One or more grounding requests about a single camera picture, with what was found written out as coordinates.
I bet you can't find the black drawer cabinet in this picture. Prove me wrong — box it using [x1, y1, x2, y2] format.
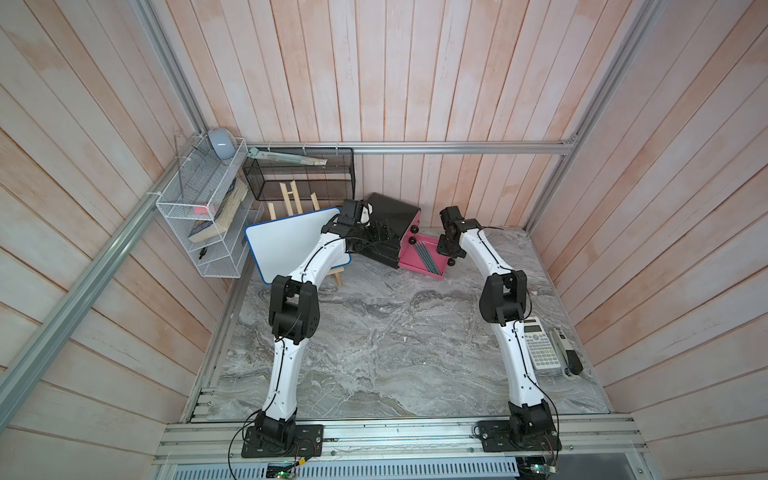
[359, 193, 421, 269]

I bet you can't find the green pencil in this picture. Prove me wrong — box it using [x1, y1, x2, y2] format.
[423, 242, 444, 277]
[413, 241, 436, 274]
[417, 239, 440, 276]
[415, 239, 438, 275]
[418, 241, 440, 275]

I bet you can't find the pink bottom drawer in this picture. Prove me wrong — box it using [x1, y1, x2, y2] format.
[398, 234, 450, 279]

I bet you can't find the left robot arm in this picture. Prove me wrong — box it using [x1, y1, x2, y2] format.
[246, 208, 395, 424]

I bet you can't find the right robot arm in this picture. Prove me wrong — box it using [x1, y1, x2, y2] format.
[437, 207, 557, 436]

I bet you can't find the green white ruler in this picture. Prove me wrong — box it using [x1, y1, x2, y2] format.
[248, 147, 327, 166]

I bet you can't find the book on shelf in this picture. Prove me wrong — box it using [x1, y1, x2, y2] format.
[188, 177, 248, 243]

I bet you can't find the white calculator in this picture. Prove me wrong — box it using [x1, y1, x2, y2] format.
[523, 317, 563, 375]

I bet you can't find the grey round speaker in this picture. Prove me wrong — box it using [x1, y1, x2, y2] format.
[207, 128, 237, 162]

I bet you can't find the grey stapler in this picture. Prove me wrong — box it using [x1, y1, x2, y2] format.
[550, 327, 584, 376]

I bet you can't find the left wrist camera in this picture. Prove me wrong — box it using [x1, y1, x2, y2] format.
[337, 199, 372, 227]

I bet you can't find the white board blue frame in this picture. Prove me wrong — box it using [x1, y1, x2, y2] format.
[244, 207, 340, 285]

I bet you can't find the black mesh wall basket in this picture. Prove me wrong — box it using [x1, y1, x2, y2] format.
[243, 146, 356, 204]

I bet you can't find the white wire wall shelf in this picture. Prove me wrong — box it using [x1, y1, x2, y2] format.
[156, 135, 263, 279]

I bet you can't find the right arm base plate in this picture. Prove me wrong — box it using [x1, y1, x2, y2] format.
[475, 419, 562, 453]

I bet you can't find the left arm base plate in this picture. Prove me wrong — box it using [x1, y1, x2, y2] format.
[241, 420, 324, 458]

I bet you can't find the aluminium mounting rail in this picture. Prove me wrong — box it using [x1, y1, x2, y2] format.
[150, 414, 661, 479]

